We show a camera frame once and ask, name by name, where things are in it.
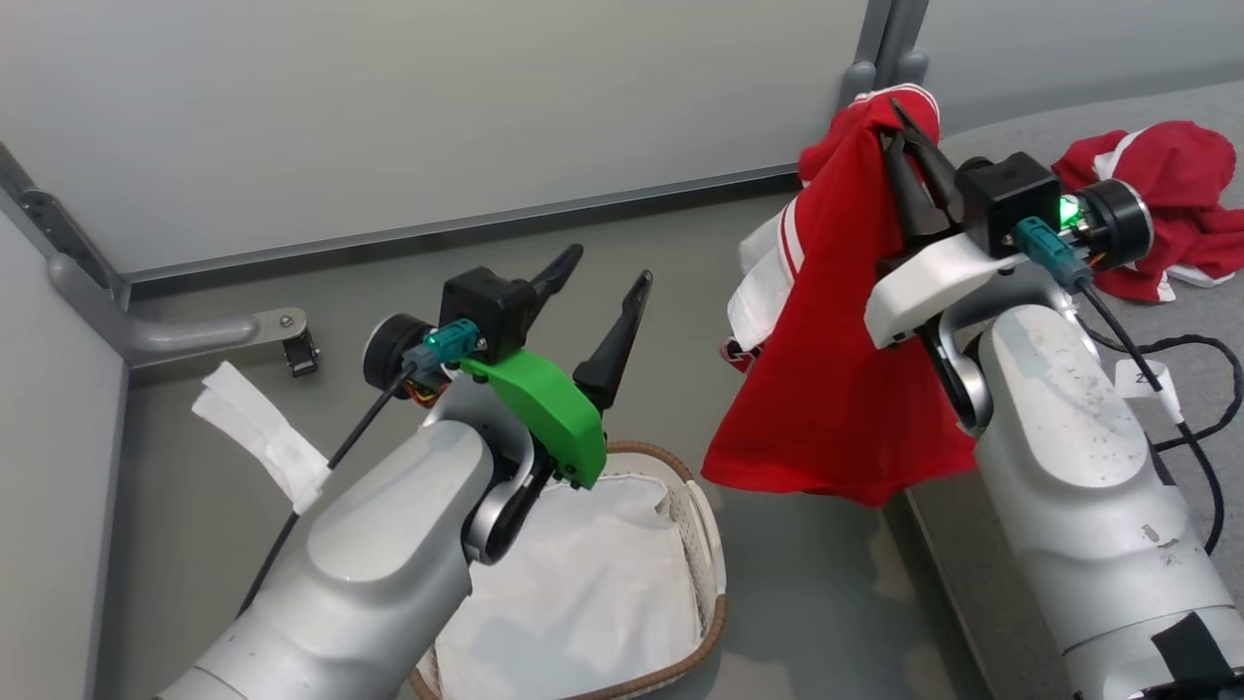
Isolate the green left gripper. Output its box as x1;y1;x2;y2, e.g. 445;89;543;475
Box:
459;243;654;490

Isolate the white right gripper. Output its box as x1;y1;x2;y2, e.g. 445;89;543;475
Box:
863;96;1028;352

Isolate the red garment with white stripes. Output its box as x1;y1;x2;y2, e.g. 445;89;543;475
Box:
700;85;979;509

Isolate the red garment with white trim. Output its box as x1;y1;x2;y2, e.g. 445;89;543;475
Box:
1053;120;1244;303

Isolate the grey upholstered seat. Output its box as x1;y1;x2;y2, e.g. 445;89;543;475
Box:
904;80;1244;700

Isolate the wicker-rimmed white laundry basket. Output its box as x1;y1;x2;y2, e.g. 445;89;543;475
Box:
408;440;729;700

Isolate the black caster wheel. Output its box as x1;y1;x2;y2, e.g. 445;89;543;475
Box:
284;331;322;378

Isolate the white tape flag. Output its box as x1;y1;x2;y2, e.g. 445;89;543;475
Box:
191;362;332;516

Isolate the grey partition foot bar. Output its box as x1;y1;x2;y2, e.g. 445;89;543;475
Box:
49;253;310;371

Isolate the grey partition bottom rail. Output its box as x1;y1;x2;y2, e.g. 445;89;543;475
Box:
121;163;810;289

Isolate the grey partition double post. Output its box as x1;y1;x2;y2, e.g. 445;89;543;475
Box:
855;0;930;88

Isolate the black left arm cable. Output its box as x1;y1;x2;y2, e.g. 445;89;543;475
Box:
238;321;485;619

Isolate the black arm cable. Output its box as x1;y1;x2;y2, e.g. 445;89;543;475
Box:
1014;216;1244;557
238;321;485;619

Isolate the small white cable label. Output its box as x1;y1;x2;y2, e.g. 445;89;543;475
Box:
1114;358;1186;425

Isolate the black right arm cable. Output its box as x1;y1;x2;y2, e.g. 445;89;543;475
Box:
1014;216;1244;557

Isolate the grey partition corner post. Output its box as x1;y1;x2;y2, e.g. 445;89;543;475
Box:
0;141;133;314

